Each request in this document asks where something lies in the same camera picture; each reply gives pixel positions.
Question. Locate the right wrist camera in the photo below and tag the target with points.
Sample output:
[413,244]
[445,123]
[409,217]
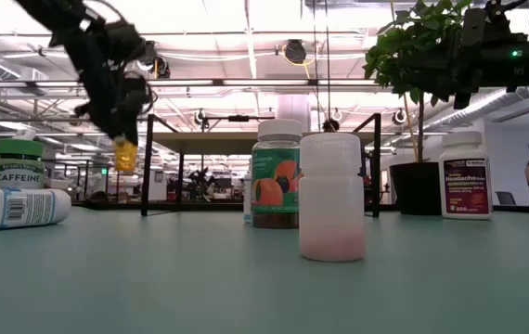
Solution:
[474,25]

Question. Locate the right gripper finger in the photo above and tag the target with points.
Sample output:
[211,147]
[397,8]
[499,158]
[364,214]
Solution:
[455,69]

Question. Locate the white robot figure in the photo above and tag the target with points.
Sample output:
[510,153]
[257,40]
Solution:
[25,134]

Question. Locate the white bottle barcode label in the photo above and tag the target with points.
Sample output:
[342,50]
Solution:
[14,209]

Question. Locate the translucent white plastic bottle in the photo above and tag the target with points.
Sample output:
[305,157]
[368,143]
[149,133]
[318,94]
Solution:
[331,209]

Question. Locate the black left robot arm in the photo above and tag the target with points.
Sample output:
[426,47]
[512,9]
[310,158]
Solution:
[83,28]

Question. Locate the white bottle supplement facts label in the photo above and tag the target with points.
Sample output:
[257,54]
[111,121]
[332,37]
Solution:
[247,199]

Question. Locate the green potted plant black pot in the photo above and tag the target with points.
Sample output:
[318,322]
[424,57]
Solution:
[415,185]

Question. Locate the green cap caffeine bottle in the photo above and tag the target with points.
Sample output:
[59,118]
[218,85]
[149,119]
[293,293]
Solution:
[17,176]

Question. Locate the black round ceiling lamp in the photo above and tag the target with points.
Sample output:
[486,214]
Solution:
[399,116]
[294,51]
[199,116]

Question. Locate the grey office chair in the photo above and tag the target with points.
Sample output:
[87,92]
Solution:
[506,198]

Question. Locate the wooden shelf black legs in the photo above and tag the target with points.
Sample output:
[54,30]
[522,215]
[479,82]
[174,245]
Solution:
[209,143]

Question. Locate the gummy vitamin bottle green label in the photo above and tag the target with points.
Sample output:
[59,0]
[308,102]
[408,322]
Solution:
[274,185]

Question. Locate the white headache bottle maroon label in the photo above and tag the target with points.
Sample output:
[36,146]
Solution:
[465,185]

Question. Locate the amber pill bottle white cap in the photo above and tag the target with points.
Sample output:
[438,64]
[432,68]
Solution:
[126,158]

